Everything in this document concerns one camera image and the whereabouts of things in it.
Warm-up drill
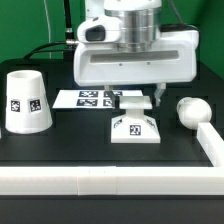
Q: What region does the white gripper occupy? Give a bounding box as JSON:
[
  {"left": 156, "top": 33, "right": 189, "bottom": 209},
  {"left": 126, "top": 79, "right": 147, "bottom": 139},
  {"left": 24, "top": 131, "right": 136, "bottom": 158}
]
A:
[{"left": 74, "top": 15, "right": 199, "bottom": 107}]

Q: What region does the white lamp base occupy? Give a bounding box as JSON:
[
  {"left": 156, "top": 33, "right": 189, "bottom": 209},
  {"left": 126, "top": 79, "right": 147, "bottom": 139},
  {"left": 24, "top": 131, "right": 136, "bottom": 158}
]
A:
[{"left": 111, "top": 96, "right": 161, "bottom": 143}]

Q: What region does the white lamp bulb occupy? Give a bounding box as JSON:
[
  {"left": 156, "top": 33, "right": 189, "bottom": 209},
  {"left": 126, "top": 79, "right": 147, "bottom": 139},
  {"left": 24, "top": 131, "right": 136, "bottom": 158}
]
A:
[{"left": 176, "top": 97, "right": 212, "bottom": 130}]

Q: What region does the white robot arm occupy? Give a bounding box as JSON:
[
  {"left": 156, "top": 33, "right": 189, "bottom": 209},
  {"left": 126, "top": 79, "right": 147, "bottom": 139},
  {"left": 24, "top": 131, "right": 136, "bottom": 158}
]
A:
[{"left": 74, "top": 0, "right": 199, "bottom": 104}]

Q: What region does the white lamp shade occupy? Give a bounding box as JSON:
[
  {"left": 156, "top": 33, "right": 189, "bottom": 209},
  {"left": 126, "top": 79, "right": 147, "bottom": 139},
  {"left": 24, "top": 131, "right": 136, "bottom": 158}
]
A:
[{"left": 5, "top": 70, "right": 52, "bottom": 134}]

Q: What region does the white marker sheet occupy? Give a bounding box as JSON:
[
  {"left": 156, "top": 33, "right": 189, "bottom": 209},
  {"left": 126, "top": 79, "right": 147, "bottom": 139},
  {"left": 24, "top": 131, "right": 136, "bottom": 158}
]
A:
[{"left": 52, "top": 89, "right": 144, "bottom": 110}]

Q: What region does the black cable with connector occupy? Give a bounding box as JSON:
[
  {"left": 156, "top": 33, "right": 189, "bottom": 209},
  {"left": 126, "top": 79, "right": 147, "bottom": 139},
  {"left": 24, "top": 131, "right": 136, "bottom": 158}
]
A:
[{"left": 23, "top": 38, "right": 81, "bottom": 61}]

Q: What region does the black vertical cable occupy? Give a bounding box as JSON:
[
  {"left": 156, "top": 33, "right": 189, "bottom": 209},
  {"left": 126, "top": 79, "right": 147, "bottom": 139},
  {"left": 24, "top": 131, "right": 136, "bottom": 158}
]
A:
[{"left": 63, "top": 0, "right": 75, "bottom": 41}]

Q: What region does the thin white cable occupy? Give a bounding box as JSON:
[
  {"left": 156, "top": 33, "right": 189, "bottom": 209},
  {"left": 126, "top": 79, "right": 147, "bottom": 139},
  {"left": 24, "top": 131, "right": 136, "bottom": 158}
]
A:
[{"left": 43, "top": 0, "right": 54, "bottom": 60}]

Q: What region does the white front rail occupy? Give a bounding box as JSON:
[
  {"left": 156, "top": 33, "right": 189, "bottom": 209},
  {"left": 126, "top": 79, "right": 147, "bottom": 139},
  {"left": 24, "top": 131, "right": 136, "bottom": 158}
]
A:
[{"left": 0, "top": 167, "right": 224, "bottom": 196}]

